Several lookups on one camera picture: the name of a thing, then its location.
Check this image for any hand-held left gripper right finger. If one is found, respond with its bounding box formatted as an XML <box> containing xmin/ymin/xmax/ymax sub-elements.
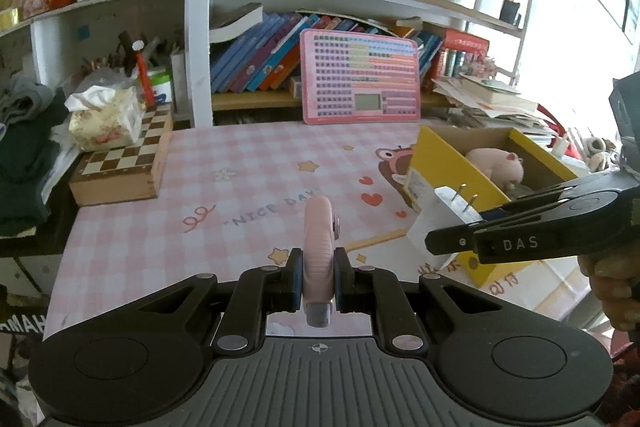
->
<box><xmin>334</xmin><ymin>247</ymin><xmax>521</xmax><ymax>358</ymax></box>

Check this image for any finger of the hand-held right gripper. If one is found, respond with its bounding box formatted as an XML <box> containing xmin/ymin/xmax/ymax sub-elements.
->
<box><xmin>480</xmin><ymin>181</ymin><xmax>583</xmax><ymax>227</ymax></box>
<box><xmin>425</xmin><ymin>219</ymin><xmax>583</xmax><ymax>264</ymax></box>

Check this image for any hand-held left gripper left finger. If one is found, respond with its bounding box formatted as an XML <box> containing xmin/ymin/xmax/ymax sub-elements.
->
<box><xmin>120</xmin><ymin>249</ymin><xmax>304</xmax><ymax>358</ymax></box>

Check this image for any pink round gadget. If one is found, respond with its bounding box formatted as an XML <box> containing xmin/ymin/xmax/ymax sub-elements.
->
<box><xmin>302</xmin><ymin>196</ymin><xmax>342</xmax><ymax>329</ymax></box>

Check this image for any pink pig plush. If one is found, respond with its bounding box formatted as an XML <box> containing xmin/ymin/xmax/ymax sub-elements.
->
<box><xmin>465</xmin><ymin>148</ymin><xmax>526</xmax><ymax>188</ymax></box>

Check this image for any white plug adapter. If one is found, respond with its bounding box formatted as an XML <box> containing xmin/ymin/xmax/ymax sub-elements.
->
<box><xmin>406</xmin><ymin>183</ymin><xmax>483</xmax><ymax>258</ymax></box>

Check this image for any yellow cardboard box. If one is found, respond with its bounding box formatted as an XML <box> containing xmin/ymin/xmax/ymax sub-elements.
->
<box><xmin>402</xmin><ymin>125</ymin><xmax>583</xmax><ymax>289</ymax></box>

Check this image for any person's right hand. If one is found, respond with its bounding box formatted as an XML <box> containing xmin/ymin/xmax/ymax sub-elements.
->
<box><xmin>577</xmin><ymin>252</ymin><xmax>640</xmax><ymax>343</ymax></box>

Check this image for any stack of books and papers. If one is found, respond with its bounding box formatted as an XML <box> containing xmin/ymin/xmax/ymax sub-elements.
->
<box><xmin>432</xmin><ymin>74</ymin><xmax>556</xmax><ymax>132</ymax></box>

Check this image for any red book box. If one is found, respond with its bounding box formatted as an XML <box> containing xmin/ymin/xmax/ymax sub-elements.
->
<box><xmin>442</xmin><ymin>29</ymin><xmax>491</xmax><ymax>54</ymax></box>

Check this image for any small black box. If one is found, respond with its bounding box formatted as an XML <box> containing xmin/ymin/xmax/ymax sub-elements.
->
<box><xmin>500</xmin><ymin>0</ymin><xmax>524</xmax><ymax>28</ymax></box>

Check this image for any pink learning tablet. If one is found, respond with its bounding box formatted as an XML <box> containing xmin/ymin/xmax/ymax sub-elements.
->
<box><xmin>299</xmin><ymin>28</ymin><xmax>420</xmax><ymax>125</ymax></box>

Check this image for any wooden chess box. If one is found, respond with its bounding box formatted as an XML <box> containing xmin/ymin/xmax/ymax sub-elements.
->
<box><xmin>67</xmin><ymin>104</ymin><xmax>174</xmax><ymax>208</ymax></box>

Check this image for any row of blue books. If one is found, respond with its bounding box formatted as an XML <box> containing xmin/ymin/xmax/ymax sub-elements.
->
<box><xmin>210</xmin><ymin>12</ymin><xmax>446</xmax><ymax>96</ymax></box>

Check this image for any white bookshelf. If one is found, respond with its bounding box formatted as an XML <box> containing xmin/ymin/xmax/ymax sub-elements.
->
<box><xmin>0</xmin><ymin>0</ymin><xmax>543</xmax><ymax>130</ymax></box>

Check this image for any floral tissue box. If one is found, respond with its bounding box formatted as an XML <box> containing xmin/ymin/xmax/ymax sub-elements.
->
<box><xmin>64</xmin><ymin>86</ymin><xmax>146</xmax><ymax>152</ymax></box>

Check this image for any red marker pen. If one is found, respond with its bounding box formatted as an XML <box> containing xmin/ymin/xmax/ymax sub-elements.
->
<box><xmin>131</xmin><ymin>39</ymin><xmax>157</xmax><ymax>108</ymax></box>

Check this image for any dark clothes pile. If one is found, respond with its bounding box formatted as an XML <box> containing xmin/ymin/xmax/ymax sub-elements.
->
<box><xmin>0</xmin><ymin>72</ymin><xmax>71</xmax><ymax>238</ymax></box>

